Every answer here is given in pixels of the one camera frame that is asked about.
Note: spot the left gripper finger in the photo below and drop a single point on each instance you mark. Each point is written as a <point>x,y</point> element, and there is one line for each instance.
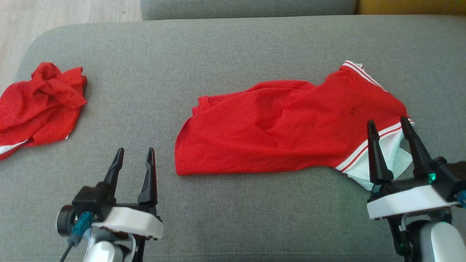
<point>114,171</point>
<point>149,185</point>

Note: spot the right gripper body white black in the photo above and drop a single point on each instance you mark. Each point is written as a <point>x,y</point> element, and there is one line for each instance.
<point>404,202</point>

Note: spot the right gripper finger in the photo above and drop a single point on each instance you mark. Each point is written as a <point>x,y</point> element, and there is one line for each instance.
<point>418,156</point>
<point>378,163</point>

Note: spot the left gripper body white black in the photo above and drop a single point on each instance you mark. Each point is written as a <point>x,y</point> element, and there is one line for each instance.
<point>131,220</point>

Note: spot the red mesh shorts white band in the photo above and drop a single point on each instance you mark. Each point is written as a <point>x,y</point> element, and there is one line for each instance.
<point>40,105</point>

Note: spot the red jersey white striped trim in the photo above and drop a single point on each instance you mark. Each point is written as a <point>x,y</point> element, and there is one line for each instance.
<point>273,134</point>

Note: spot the large grey sofa seat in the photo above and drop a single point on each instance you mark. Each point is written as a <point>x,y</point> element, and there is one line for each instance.
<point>182,54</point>

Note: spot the yellow sofa back cushion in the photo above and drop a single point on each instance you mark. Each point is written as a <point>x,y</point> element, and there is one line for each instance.
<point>411,5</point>

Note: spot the grey sofa cushion stitched seam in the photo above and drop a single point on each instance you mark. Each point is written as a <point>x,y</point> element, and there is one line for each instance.
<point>247,8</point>

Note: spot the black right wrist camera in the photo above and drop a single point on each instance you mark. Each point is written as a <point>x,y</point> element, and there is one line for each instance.
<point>451,174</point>

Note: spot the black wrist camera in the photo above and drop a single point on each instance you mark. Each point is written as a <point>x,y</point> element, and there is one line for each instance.
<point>91,200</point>
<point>451,174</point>

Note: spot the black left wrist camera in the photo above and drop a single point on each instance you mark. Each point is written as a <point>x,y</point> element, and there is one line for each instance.
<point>91,200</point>

